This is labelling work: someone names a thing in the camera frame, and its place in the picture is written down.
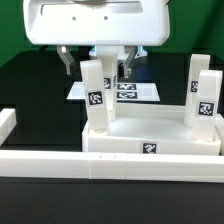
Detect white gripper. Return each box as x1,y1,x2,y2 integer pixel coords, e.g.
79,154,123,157
23,0,170,78

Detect white desk top tray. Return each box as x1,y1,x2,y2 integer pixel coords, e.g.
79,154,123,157
82,103,221,156

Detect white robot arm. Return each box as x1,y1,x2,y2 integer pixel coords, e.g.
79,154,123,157
23,0,170,70

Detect white left fence block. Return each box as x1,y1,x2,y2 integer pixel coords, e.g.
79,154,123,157
0,108,17,146

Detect white fence block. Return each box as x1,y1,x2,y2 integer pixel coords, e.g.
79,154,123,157
215,114,224,156
0,108,17,146

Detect white right fence block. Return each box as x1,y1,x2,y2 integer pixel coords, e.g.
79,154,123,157
215,114,224,156

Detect white front fence bar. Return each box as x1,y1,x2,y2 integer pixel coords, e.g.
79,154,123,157
0,150,224,183

